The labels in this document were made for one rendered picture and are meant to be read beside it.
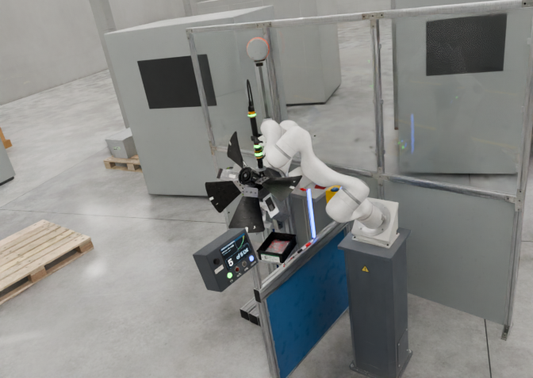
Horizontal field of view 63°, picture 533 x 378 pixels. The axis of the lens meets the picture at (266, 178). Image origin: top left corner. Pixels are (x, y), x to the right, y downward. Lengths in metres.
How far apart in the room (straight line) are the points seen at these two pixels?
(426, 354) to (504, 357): 0.45
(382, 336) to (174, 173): 3.51
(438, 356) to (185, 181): 3.49
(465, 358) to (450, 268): 0.56
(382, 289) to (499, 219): 0.86
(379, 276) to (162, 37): 3.48
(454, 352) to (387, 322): 0.68
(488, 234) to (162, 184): 3.88
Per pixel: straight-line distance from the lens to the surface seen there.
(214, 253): 1.99
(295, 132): 1.99
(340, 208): 2.08
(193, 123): 5.07
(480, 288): 3.27
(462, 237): 3.09
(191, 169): 5.32
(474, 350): 3.26
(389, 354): 2.84
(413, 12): 2.74
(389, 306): 2.60
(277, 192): 2.59
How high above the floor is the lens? 2.29
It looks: 24 degrees down
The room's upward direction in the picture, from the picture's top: 9 degrees counter-clockwise
